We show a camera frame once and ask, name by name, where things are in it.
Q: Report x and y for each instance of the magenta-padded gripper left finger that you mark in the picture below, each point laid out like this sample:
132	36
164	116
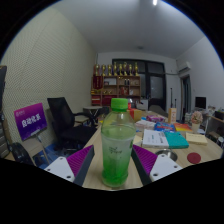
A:
60	166

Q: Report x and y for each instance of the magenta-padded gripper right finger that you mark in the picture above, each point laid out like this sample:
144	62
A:
165	166

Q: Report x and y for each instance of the green-capped clear drink bottle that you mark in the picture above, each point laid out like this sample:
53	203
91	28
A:
117	150

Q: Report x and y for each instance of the teal book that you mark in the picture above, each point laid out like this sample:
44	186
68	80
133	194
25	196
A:
177	140

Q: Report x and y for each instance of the white printed booklet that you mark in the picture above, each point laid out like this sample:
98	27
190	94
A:
155	138

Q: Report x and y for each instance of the flat round red coaster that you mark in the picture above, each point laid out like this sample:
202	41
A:
194	158

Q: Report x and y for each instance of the small cream book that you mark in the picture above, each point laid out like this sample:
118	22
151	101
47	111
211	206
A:
138	139

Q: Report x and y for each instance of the blue colourful book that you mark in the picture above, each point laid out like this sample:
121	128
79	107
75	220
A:
164	127

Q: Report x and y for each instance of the black office chair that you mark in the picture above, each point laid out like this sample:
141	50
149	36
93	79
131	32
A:
70	126

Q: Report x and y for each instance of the black backpack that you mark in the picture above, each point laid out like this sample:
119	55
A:
20	154

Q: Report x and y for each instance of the large cream book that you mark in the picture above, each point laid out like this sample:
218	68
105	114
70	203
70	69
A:
196	138

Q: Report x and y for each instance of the orange book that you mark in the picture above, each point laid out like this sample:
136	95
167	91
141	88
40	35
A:
183	127

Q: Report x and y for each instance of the upright tan carton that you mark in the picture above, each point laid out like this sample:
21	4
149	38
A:
172	115

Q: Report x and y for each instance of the purple sign board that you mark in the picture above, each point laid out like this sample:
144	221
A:
30	121

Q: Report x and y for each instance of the potted pink flowers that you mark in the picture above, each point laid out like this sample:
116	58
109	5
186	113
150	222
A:
196	118

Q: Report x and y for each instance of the yellow gift box red ribbon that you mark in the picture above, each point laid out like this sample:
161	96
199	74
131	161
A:
136	114

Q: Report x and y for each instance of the small round side table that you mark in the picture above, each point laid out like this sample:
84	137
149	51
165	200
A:
93	108

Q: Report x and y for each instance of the black computer monitor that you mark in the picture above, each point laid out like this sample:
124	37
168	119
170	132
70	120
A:
200	102

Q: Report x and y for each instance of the black framed glass door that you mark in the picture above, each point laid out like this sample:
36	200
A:
155	85

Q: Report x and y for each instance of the wooden shelf unit with trophies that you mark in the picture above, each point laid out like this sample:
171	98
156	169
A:
115	88

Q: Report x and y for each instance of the ceiling light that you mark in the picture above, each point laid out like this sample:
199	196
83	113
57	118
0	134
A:
155	2

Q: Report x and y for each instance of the white wall air conditioner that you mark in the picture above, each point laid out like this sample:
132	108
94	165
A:
184	66

